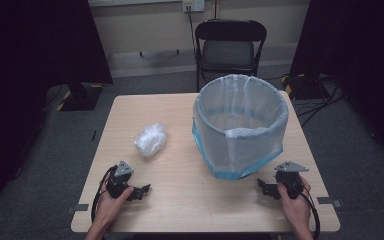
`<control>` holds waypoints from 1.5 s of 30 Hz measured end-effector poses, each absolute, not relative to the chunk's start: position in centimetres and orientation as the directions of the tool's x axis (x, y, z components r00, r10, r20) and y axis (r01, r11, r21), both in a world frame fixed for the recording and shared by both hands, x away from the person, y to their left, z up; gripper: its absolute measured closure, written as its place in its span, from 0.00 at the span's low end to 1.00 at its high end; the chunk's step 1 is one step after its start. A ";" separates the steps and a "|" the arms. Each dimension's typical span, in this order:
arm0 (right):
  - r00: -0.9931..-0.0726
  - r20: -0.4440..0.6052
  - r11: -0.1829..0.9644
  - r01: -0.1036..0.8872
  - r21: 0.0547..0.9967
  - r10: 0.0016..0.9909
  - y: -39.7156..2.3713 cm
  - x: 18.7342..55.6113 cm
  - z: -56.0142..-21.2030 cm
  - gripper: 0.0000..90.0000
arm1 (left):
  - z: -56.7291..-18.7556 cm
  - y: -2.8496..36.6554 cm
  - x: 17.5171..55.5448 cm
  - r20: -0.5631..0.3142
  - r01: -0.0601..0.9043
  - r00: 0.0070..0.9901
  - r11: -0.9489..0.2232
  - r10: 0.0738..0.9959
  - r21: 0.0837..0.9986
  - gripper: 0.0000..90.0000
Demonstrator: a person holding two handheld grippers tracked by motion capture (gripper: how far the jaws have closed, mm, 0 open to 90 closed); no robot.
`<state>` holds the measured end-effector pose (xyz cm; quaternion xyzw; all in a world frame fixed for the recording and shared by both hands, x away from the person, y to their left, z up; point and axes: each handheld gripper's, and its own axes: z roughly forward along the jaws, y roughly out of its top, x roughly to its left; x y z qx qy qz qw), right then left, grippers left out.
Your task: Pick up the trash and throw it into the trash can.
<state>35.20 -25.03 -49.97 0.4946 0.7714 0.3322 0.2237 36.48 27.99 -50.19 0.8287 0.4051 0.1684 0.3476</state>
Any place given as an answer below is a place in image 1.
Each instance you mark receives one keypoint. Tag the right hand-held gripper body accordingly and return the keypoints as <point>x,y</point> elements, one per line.
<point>291,180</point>

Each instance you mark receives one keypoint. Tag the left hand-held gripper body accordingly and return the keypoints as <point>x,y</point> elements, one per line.
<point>121,181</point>

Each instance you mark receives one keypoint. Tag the round bin with white liner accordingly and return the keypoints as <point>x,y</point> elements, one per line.
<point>240,146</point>

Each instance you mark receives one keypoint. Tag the clear plastic bag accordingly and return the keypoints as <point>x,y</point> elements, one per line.
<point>150,140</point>

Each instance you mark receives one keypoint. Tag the person's right hand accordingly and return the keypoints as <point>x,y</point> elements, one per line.
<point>296,210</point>

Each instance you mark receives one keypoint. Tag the person's left hand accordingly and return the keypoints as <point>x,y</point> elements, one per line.
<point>107,210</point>

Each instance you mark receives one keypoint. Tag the grey tape strip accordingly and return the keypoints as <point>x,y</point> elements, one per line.
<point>329,201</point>
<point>77,208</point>

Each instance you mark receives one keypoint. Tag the black stand base striped tape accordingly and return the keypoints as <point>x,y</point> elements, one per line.
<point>80,98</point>
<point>305,87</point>

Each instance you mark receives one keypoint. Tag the black folding chair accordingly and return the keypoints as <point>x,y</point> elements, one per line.
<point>228,50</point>

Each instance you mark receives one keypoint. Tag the dark curtain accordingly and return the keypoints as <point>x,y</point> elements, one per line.
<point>363,50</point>
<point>30,50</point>

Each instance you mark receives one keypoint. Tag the white wall outlet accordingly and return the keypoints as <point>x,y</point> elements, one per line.
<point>193,5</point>

